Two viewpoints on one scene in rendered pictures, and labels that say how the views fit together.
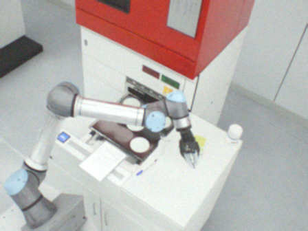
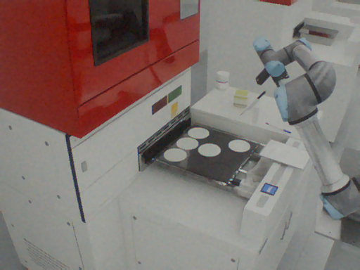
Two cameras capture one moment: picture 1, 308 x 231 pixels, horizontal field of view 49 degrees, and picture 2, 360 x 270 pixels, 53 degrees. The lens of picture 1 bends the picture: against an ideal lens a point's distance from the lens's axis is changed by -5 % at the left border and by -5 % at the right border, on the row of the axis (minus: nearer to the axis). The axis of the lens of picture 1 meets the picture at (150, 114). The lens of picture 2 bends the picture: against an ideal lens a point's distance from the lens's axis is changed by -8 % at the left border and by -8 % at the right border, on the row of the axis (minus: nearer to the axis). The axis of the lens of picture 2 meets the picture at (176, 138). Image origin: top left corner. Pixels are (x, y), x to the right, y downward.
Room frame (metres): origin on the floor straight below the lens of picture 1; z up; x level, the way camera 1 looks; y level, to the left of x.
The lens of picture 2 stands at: (1.43, 1.54, 1.88)
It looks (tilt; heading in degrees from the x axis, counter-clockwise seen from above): 32 degrees down; 272
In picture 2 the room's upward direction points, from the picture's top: straight up
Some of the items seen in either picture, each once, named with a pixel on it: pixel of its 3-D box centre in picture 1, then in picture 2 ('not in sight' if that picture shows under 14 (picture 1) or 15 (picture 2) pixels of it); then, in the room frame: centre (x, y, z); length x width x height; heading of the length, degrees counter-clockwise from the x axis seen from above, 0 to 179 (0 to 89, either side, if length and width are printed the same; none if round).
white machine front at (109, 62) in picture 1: (133, 72); (141, 133); (1.62, 0.14, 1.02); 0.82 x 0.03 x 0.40; 60
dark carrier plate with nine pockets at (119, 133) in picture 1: (135, 123); (208, 150); (1.33, 0.08, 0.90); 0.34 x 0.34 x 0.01; 60
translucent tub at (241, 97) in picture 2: (197, 145); (241, 98); (1.15, -0.26, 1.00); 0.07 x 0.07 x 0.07; 75
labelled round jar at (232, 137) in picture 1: (234, 135); (222, 80); (1.23, -0.45, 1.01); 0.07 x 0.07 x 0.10
